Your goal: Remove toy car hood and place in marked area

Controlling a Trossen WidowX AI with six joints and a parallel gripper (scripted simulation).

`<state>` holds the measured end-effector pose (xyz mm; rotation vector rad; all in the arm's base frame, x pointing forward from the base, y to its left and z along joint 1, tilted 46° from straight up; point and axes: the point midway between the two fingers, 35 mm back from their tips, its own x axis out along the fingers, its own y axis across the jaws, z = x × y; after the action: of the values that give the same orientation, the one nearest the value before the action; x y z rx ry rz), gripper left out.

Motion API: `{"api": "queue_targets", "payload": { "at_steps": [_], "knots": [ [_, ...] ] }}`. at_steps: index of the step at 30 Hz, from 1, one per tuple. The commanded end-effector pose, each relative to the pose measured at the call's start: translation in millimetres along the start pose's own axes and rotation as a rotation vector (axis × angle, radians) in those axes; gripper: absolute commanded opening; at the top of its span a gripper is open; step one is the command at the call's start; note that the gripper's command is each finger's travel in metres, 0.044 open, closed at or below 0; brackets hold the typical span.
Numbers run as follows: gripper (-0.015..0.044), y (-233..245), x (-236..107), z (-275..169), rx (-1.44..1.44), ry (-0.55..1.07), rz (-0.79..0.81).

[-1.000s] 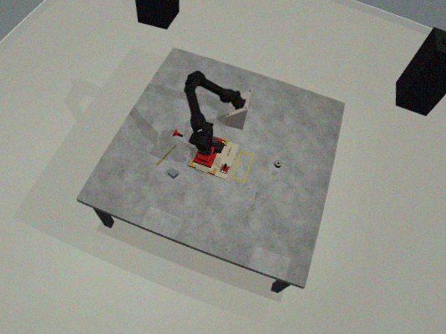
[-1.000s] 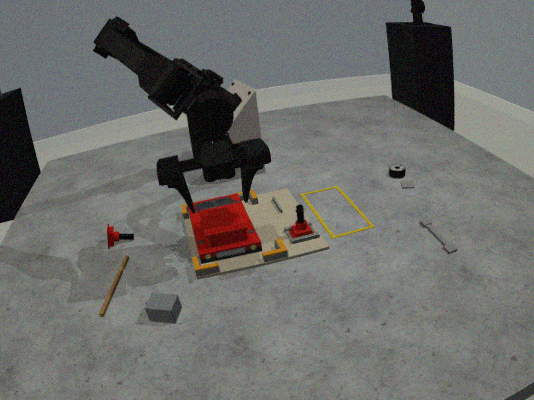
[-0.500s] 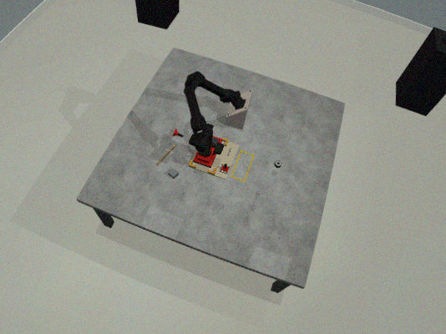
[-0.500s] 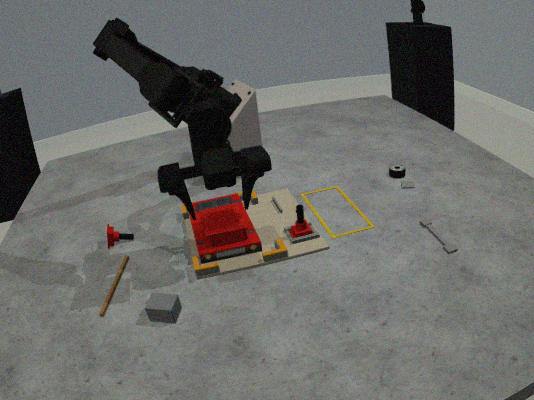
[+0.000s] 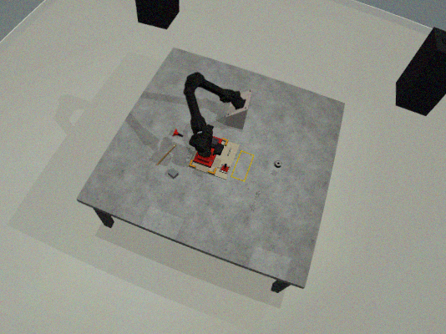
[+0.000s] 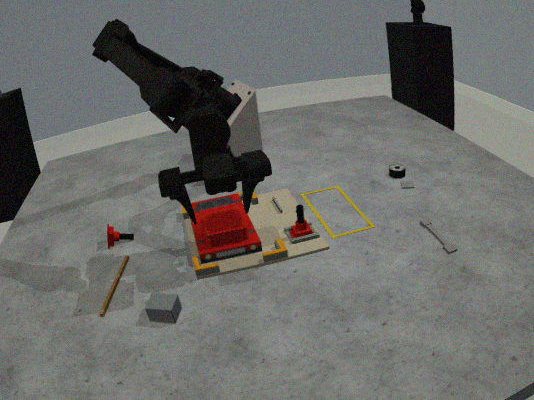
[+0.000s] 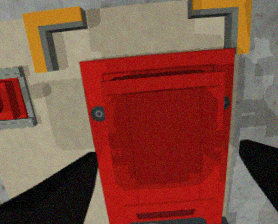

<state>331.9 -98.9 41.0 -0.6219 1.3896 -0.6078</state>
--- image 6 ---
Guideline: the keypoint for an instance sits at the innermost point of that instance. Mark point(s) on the yellow tape border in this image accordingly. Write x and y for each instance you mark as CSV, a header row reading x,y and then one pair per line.
x,y
324,224

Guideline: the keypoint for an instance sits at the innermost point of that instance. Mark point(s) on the thin tan wooden stick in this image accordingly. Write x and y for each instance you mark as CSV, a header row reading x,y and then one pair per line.
x,y
113,287

